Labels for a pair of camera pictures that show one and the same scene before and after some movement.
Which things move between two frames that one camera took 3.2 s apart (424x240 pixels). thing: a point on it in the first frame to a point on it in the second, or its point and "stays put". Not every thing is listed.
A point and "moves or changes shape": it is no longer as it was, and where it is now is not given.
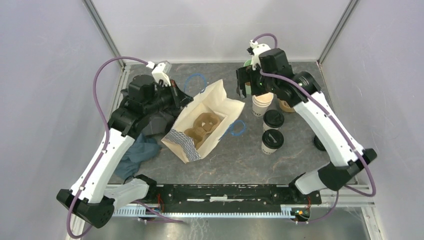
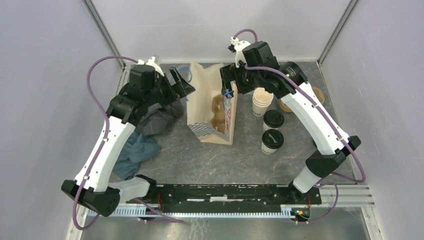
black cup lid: x=273 y=138 stays put
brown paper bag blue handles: x=200 y=121 moves or changes shape
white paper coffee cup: x=266 y=127 stays put
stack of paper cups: x=260 y=103 stays put
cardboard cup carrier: x=204 y=123 to x=218 y=120
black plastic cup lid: x=273 y=118 stays put
